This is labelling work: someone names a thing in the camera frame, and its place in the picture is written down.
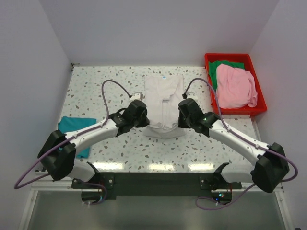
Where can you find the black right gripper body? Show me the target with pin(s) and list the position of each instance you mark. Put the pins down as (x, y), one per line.
(184, 122)

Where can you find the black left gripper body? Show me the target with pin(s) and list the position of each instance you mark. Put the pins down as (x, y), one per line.
(141, 122)

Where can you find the white t shirt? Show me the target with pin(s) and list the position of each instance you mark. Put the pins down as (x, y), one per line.
(162, 96)

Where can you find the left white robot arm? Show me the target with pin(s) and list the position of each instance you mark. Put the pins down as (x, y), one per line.
(58, 153)

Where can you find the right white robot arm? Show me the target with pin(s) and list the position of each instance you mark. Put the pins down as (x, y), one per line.
(268, 165)

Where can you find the pink t shirt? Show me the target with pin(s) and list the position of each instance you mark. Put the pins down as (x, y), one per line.
(235, 88)

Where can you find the teal folded t shirt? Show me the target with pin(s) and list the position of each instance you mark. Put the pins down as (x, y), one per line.
(69, 124)

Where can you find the red plastic bin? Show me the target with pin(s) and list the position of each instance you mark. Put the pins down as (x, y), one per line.
(236, 60)

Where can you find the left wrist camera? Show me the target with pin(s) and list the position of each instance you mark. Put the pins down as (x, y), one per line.
(137, 96)

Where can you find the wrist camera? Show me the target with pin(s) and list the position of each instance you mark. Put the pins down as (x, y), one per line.
(137, 96)
(193, 96)

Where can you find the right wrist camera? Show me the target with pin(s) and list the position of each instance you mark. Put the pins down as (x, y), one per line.
(193, 96)

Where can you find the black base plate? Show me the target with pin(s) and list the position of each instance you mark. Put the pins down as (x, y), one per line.
(114, 184)

